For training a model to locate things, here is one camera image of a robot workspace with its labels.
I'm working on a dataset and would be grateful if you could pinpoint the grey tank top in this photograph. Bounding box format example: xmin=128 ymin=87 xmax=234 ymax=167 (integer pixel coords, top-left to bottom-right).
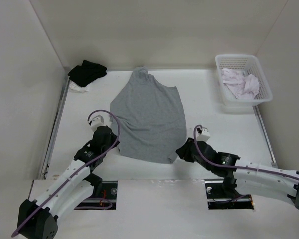
xmin=110 ymin=67 xmax=187 ymax=164

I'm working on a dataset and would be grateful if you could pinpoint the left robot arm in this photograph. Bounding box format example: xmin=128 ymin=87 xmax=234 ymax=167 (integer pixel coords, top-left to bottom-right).
xmin=11 ymin=126 xmax=120 ymax=239

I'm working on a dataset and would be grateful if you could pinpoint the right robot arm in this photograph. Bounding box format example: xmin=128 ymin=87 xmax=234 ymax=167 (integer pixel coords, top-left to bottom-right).
xmin=176 ymin=138 xmax=299 ymax=210

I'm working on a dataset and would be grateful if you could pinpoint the folded white tank top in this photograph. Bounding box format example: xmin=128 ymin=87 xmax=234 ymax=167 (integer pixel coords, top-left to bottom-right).
xmin=69 ymin=81 xmax=90 ymax=93

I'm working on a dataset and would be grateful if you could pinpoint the folded black tank top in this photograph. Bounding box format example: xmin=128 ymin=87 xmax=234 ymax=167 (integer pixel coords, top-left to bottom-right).
xmin=68 ymin=60 xmax=107 ymax=87

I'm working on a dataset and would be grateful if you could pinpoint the pink tank top in basket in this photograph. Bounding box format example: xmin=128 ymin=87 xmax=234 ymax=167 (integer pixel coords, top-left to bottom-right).
xmin=221 ymin=68 xmax=260 ymax=100

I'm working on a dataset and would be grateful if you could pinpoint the white plastic laundry basket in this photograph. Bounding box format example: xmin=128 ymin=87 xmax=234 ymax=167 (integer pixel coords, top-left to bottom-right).
xmin=215 ymin=54 xmax=273 ymax=107

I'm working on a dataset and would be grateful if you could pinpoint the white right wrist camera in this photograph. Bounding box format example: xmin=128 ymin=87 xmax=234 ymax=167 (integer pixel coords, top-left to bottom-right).
xmin=197 ymin=127 xmax=210 ymax=142

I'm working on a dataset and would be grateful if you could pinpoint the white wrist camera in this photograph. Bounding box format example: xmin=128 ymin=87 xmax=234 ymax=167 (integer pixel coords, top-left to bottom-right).
xmin=197 ymin=127 xmax=210 ymax=142
xmin=88 ymin=115 xmax=105 ymax=132

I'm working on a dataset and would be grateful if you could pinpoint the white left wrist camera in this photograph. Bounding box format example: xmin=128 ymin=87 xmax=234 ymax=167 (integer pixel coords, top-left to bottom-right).
xmin=88 ymin=115 xmax=105 ymax=132

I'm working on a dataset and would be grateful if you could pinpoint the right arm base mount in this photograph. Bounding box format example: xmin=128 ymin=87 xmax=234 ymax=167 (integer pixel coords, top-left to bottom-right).
xmin=205 ymin=178 xmax=254 ymax=210

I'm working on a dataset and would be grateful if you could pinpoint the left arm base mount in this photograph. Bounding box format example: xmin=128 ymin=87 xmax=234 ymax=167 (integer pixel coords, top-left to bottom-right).
xmin=75 ymin=174 xmax=118 ymax=210

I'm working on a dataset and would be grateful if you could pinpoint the right metal table rail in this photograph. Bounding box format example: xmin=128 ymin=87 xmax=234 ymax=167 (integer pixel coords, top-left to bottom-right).
xmin=253 ymin=106 xmax=278 ymax=169

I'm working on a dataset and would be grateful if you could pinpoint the metal table rail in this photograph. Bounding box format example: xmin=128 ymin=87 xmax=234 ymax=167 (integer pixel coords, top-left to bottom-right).
xmin=253 ymin=106 xmax=278 ymax=169
xmin=38 ymin=67 xmax=71 ymax=179

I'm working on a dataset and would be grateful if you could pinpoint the left metal table rail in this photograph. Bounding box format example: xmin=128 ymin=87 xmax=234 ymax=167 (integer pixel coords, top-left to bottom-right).
xmin=38 ymin=67 xmax=71 ymax=179

